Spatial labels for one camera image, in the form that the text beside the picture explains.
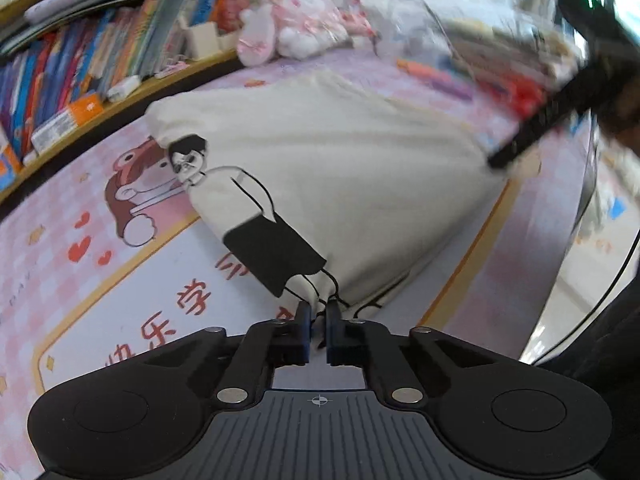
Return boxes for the cream pen holder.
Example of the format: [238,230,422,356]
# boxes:
[182,22,223,60]

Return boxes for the pink scissors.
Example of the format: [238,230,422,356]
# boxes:
[155,60,189,80]

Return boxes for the wooden bookshelf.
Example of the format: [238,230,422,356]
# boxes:
[0,0,246,206]

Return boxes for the purple marker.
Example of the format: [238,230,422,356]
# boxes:
[435,76,476,102]

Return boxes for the white tablet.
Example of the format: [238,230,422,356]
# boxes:
[25,0,146,23]

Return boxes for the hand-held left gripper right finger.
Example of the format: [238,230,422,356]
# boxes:
[326,300,496,407]

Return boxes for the cream canvas tote bag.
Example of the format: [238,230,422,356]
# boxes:
[145,69,543,321]

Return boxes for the row of colourful books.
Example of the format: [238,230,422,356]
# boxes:
[0,0,231,161]

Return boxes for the flat white orange box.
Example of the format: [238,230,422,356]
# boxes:
[30,92,106,157]

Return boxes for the stack of mixed books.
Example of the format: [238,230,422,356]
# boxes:
[440,12,586,121]

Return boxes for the pink white plush rabbit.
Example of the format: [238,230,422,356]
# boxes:
[236,0,373,67]

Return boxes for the clear plastic container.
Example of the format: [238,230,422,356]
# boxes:
[372,0,453,61]

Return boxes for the white power adapter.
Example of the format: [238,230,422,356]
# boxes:
[106,76,142,102]

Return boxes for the pink checked cartoon table mat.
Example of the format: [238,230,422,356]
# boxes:
[0,42,598,466]

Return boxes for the orange marker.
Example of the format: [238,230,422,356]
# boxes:
[397,59,437,79]

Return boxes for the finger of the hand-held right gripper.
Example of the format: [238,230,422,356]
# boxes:
[487,110,551,170]

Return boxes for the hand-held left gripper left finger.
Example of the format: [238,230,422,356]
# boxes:
[144,301,314,407]

